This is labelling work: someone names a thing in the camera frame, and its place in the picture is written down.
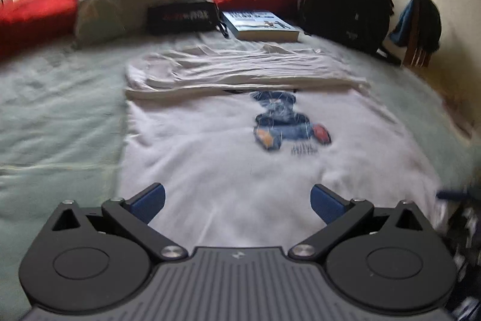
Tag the blue book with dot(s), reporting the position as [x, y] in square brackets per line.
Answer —
[259, 25]

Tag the blue and dark clothes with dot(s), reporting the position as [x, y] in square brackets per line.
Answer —
[426, 20]

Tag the dark printed pants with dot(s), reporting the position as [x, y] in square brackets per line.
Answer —
[466, 249]

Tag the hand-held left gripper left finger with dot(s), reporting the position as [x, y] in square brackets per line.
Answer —
[150, 200]

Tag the white printed sweatshirt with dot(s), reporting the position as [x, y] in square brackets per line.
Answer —
[210, 155]

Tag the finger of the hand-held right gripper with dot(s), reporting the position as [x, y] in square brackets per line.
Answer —
[451, 194]

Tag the black printed pencil case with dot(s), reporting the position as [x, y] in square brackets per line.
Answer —
[180, 18]

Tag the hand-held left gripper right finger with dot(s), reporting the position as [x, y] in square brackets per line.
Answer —
[327, 204]

